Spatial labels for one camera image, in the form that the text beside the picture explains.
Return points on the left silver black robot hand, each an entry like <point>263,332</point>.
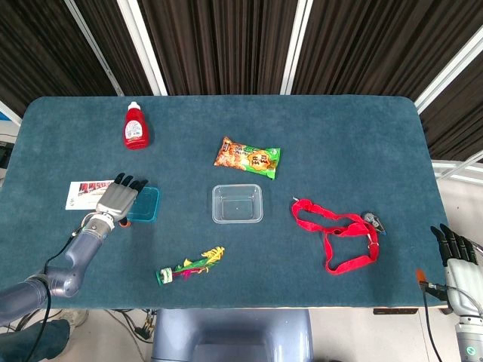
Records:
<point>115,200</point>

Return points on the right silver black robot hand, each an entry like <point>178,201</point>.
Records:
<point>462,279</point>

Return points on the blue plastic lid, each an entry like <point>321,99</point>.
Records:
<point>149,205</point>

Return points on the clear plastic container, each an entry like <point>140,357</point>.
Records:
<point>237,205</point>

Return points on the left purple-grey robot arm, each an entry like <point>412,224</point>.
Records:
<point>79,252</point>

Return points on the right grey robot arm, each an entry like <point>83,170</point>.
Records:
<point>469,339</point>

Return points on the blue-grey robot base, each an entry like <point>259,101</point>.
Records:
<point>234,335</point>

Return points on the white red printed card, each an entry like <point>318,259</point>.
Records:
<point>81,198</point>

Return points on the red ketchup squeeze bottle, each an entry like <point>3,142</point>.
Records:
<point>137,135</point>

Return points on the colourful feather shuttlecock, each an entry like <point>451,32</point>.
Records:
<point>166,276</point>

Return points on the green orange snack bag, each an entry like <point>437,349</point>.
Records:
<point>245,158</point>

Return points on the dark teal fabric bundle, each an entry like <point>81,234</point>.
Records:
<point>45,341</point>

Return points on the dark brown curtain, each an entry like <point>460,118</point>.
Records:
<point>226,45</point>

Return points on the teal table cloth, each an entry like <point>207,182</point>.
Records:
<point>320,132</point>

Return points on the thin white frame post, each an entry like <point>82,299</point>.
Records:
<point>94,49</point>

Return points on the wide white frame post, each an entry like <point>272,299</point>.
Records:
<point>296,45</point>
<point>449,69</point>
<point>143,45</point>

